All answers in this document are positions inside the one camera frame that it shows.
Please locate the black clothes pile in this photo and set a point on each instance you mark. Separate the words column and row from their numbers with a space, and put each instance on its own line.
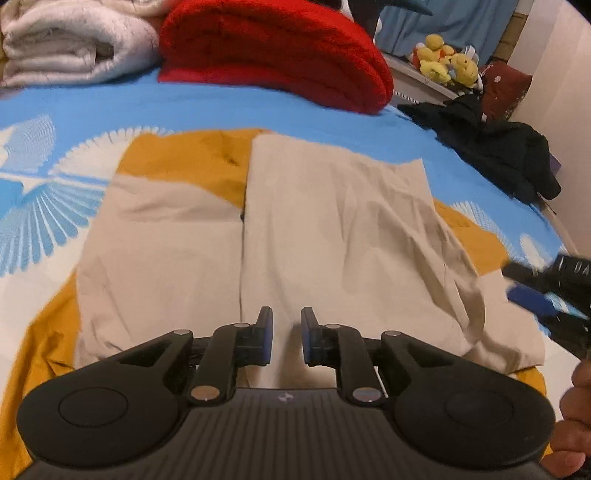
column 503, row 147

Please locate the person's right hand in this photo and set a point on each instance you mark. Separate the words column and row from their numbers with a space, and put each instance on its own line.
column 575, row 415

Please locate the dark red cushion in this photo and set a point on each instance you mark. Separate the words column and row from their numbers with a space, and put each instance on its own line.
column 505, row 90

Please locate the white shelf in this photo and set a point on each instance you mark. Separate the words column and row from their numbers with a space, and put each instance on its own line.
column 415, row 76

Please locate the small yellow plush toy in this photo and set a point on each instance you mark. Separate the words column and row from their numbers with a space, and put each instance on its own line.
column 436, row 71

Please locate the yellow bear plush toy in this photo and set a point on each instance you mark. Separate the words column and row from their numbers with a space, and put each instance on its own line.
column 464, row 69

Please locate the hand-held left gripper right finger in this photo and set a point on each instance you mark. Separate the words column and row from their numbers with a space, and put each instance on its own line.
column 308, row 339

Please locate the red folded blanket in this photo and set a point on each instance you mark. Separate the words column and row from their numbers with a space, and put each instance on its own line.
column 277, row 46

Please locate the teal blue cloth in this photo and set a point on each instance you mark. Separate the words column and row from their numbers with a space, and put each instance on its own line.
column 452, row 21

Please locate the yellow and orange plush toy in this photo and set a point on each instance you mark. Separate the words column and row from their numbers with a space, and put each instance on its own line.
column 427, row 50

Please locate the beige long-sleeve shirt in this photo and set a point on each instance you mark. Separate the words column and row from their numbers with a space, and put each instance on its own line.
column 332, row 221

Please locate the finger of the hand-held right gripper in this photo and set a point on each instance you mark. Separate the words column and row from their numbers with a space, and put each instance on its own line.
column 526, row 274
column 535, row 300

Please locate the beige folded quilt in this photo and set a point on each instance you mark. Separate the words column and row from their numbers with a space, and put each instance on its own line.
column 69, row 46

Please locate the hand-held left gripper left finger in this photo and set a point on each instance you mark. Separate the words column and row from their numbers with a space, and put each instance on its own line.
column 267, row 339

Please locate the blue and mustard printed bedsheet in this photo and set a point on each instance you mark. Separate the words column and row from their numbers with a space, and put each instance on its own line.
column 221, row 106

